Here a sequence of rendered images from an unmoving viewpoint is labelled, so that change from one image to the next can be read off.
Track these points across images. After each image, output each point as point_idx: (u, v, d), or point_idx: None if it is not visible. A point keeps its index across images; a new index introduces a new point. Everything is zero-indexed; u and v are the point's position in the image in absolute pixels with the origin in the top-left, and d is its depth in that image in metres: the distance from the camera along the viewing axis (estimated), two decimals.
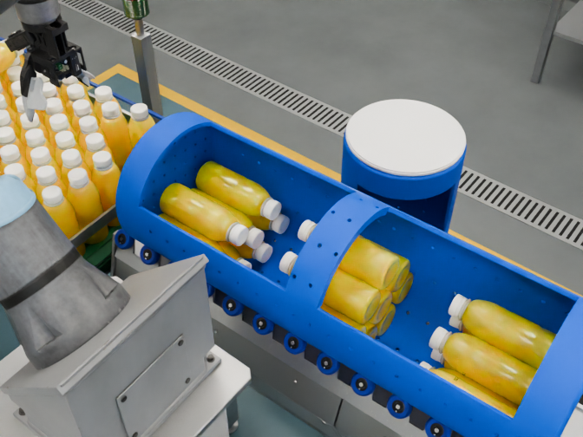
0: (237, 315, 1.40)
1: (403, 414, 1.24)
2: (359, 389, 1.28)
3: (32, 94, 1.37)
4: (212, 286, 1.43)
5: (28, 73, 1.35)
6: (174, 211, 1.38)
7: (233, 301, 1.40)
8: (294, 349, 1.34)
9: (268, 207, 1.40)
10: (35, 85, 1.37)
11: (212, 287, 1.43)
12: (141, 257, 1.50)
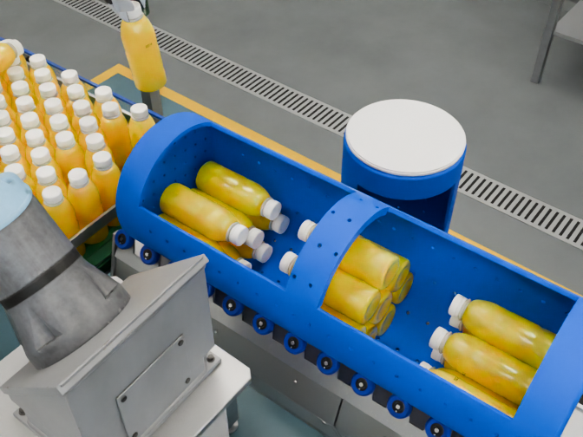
0: (237, 315, 1.40)
1: (403, 414, 1.24)
2: (359, 389, 1.28)
3: None
4: (212, 286, 1.43)
5: None
6: (174, 211, 1.38)
7: (233, 301, 1.40)
8: (294, 349, 1.34)
9: (268, 207, 1.40)
10: None
11: (212, 287, 1.43)
12: (141, 257, 1.50)
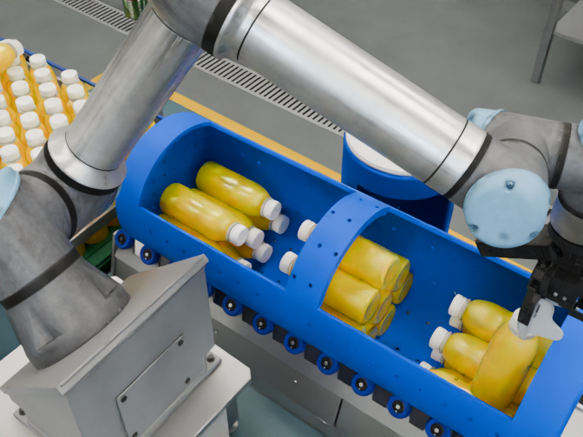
0: (237, 315, 1.40)
1: (403, 414, 1.24)
2: (359, 389, 1.28)
3: (534, 319, 0.95)
4: (212, 286, 1.43)
5: (534, 304, 0.92)
6: (174, 211, 1.38)
7: (233, 301, 1.40)
8: (294, 349, 1.34)
9: (268, 207, 1.40)
10: (539, 309, 0.94)
11: (212, 287, 1.43)
12: (141, 257, 1.50)
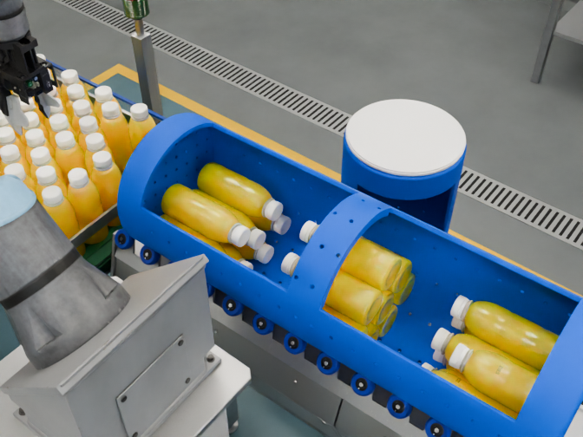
0: (235, 316, 1.41)
1: (402, 415, 1.24)
2: (358, 388, 1.28)
3: (12, 111, 1.35)
4: (212, 288, 1.43)
5: (1, 94, 1.32)
6: (176, 211, 1.37)
7: (234, 302, 1.40)
8: (293, 349, 1.34)
9: (270, 208, 1.40)
10: (12, 103, 1.34)
11: (212, 289, 1.43)
12: (141, 255, 1.51)
